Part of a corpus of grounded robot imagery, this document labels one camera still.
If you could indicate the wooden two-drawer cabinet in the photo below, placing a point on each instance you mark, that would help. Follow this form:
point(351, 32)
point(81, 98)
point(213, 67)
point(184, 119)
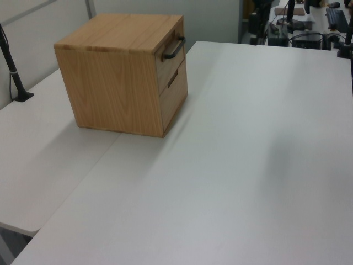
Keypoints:
point(110, 85)

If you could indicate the black monitor stand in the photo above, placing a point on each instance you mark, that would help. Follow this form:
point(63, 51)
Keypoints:
point(289, 15)

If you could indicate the black clamp stand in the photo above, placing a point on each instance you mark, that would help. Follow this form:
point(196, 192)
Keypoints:
point(346, 45)

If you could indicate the black computer mouse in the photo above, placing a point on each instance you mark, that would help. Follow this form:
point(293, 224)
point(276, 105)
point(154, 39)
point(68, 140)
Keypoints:
point(334, 4)

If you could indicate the grey metal frame post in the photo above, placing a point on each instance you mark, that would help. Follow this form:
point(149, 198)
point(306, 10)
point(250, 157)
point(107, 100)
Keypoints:
point(90, 8)

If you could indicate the black camera stand pole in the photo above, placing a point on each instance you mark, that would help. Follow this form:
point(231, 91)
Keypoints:
point(15, 77)

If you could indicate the black computer keyboard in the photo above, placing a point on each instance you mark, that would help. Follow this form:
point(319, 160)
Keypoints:
point(337, 18)

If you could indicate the brown desk mat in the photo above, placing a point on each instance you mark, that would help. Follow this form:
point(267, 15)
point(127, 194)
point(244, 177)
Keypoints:
point(299, 11)

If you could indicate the black box device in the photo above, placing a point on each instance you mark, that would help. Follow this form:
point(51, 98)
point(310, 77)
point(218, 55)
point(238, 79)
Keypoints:
point(278, 36)

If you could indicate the black tripod equipment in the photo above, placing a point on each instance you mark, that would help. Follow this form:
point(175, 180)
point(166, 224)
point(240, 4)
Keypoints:
point(257, 22)

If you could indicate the wooden drawer with slot grip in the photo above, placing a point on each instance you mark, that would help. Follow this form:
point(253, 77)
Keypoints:
point(175, 96)

